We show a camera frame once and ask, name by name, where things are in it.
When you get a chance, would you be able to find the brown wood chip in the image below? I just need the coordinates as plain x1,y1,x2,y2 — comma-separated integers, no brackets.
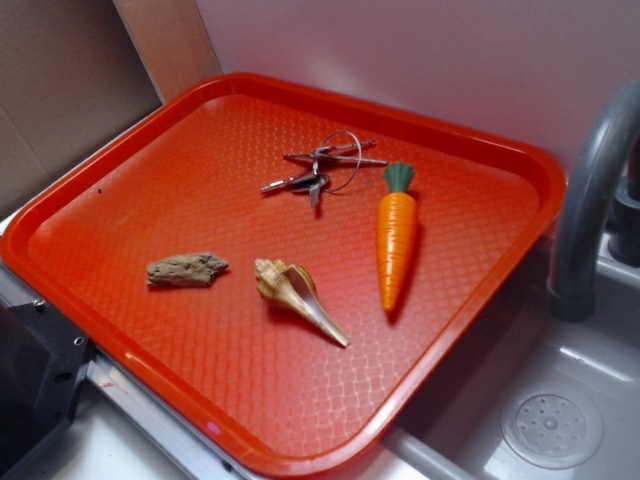
146,252,229,288

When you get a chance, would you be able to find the tan spiral seashell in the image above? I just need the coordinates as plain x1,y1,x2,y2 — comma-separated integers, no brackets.
254,259,349,348

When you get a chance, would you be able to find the metal key bunch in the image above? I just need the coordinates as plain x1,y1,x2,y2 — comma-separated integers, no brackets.
259,130,389,207

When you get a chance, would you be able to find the orange toy carrot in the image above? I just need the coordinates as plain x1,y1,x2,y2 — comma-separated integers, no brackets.
376,162,418,314

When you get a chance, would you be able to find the red plastic tray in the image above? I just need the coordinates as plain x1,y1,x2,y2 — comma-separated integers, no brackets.
1,74,566,478

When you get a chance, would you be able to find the wooden board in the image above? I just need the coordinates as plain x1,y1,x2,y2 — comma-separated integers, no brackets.
114,0,222,103

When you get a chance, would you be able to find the grey toy faucet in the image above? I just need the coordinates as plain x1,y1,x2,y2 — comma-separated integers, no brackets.
547,80,639,322

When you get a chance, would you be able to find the grey toy sink basin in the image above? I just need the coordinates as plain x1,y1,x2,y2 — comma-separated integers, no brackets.
384,247,639,479

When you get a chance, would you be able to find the brown cardboard panel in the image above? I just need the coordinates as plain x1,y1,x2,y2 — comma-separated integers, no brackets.
1,1,160,217

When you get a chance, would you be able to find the black faucet knob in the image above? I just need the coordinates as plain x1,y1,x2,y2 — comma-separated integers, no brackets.
608,144,640,269

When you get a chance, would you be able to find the black metal bracket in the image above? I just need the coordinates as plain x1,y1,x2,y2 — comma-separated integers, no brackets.
1,304,90,479

